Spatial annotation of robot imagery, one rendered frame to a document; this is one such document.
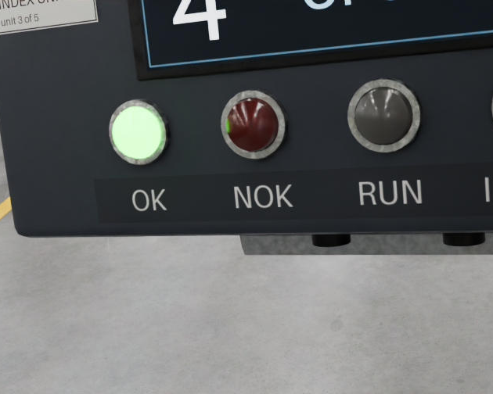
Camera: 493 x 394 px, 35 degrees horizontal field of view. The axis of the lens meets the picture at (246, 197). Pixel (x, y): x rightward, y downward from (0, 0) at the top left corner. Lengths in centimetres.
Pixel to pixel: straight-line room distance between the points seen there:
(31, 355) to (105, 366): 27
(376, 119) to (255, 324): 199
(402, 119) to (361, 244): 11
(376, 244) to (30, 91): 17
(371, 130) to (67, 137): 13
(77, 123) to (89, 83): 2
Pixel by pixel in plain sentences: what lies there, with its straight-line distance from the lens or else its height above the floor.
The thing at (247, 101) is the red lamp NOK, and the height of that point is 113.
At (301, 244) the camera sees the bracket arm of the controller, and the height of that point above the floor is 103.
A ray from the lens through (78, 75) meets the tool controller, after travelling 34.
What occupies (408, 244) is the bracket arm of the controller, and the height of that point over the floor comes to 103.
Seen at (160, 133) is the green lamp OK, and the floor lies 112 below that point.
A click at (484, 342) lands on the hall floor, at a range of 208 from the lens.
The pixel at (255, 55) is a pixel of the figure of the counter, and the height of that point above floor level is 114.
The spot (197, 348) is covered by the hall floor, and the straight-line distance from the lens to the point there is 222.
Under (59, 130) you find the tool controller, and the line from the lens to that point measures 35.
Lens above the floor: 121
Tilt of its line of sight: 23 degrees down
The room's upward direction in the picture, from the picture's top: 12 degrees counter-clockwise
